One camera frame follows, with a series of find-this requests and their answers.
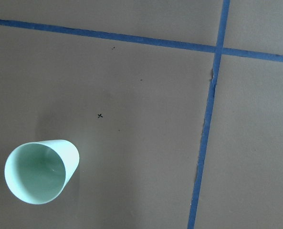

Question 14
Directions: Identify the green plastic cup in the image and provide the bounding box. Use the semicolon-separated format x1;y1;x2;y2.
4;140;80;205

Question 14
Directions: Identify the brown paper table mat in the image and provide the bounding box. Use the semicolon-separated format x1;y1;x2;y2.
0;0;283;229

